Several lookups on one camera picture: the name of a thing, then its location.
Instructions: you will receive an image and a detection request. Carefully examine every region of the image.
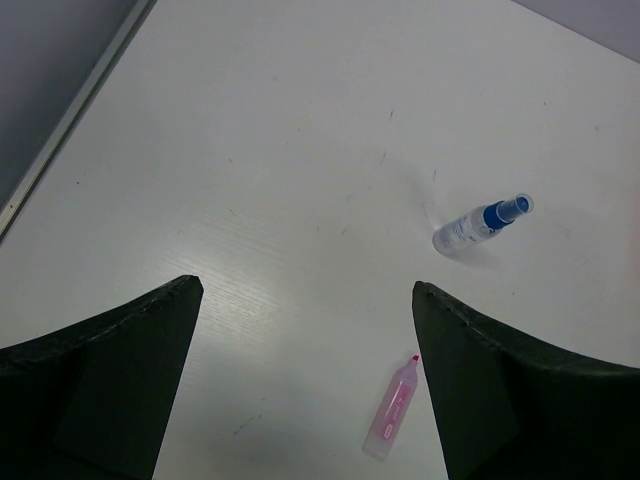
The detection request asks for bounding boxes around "clear blue-cap spray bottle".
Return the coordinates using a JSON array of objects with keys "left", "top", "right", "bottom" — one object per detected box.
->
[{"left": 432, "top": 193, "right": 534, "bottom": 256}]

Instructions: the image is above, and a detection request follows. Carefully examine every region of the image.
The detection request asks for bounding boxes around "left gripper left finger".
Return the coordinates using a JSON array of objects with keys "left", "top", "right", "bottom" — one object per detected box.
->
[{"left": 1, "top": 275, "right": 203, "bottom": 479}]

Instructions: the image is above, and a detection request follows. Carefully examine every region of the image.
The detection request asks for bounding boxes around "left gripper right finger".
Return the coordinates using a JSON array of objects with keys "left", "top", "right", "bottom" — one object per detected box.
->
[{"left": 412, "top": 282, "right": 639, "bottom": 479}]

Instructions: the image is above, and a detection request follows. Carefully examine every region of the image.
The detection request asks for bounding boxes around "pink highlighter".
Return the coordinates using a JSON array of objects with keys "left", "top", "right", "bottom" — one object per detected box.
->
[{"left": 363, "top": 355, "right": 419, "bottom": 461}]

